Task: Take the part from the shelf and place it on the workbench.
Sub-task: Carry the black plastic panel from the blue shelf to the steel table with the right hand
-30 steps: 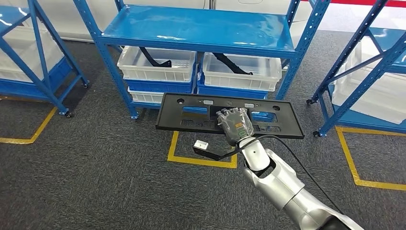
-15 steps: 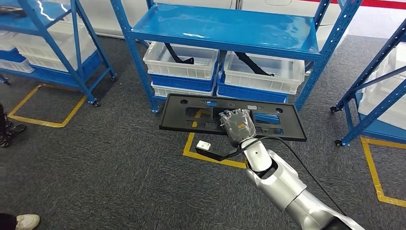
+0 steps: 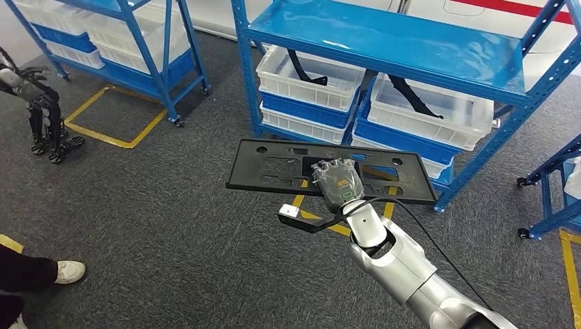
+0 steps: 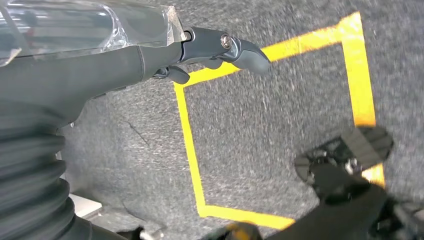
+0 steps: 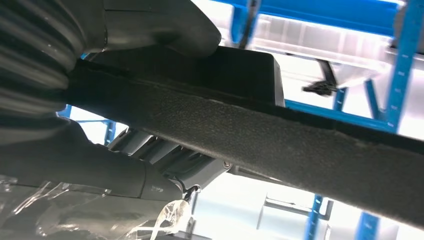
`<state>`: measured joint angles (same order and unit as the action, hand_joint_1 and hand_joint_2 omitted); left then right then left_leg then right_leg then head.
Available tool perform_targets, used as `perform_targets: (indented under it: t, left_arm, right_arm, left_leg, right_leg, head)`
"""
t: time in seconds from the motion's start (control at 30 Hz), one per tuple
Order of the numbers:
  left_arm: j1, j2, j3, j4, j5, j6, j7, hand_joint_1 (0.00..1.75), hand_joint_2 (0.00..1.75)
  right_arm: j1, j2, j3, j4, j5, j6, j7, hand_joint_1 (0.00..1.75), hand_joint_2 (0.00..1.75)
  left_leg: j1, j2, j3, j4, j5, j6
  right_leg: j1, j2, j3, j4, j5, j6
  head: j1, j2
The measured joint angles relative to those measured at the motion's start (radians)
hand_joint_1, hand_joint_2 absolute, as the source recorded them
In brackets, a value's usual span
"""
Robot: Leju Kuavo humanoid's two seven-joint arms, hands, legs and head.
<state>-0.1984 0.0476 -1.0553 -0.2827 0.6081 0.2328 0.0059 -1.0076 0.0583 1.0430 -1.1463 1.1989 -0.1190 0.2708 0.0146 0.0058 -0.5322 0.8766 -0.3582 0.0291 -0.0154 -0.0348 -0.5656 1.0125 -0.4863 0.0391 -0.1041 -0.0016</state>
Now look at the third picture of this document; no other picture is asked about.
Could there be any black curved part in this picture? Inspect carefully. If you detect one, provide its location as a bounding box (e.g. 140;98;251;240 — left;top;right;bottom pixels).
388;75;443;120
286;49;329;86

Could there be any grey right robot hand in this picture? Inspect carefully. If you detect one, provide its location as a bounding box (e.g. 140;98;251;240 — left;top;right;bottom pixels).
310;158;367;215

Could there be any red barrier belt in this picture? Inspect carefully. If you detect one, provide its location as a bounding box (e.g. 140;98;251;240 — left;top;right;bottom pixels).
449;0;573;26

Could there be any blue metal shelf rack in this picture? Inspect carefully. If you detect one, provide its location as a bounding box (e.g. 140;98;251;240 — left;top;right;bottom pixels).
516;134;581;241
230;0;581;213
4;0;212;128

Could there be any person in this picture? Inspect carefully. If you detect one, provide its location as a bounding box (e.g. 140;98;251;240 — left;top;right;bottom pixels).
0;245;86;329

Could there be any white plastic crate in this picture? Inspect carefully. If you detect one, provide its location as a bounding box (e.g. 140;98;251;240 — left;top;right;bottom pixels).
256;45;367;112
367;75;495;151
260;106;350;145
351;136;455;180
84;0;192;76
13;0;92;36
565;156;581;201
42;40;106;69

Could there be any black humanoid robot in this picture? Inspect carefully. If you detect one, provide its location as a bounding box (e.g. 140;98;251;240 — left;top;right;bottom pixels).
0;45;85;165

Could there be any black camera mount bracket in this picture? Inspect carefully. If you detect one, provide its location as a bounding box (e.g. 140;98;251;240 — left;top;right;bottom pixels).
277;210;348;234

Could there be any black plastic plate frame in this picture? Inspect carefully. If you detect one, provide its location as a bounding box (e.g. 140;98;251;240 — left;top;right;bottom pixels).
225;138;438;205

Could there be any white car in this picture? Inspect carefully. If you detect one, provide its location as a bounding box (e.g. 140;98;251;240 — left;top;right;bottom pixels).
186;0;581;76

